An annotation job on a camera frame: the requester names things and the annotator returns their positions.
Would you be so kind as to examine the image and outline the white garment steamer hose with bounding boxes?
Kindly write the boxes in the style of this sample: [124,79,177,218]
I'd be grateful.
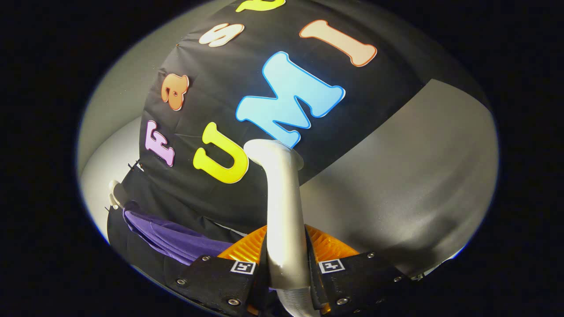
[275,284,322,317]

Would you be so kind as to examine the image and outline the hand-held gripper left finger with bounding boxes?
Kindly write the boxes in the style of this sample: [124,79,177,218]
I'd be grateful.
[174,225,270,317]

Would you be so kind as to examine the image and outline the purple button jacket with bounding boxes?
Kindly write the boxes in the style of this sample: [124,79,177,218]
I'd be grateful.
[123,209,234,265]

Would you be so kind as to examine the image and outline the white garment steamer head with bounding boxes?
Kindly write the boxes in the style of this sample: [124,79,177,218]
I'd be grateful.
[243,139,311,291]

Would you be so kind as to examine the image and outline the cream clothes hanger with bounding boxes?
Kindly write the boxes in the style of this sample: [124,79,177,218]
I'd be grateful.
[108,180,128,210]

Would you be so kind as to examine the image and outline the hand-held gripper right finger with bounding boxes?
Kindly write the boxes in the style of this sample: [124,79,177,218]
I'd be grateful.
[304,225,417,317]

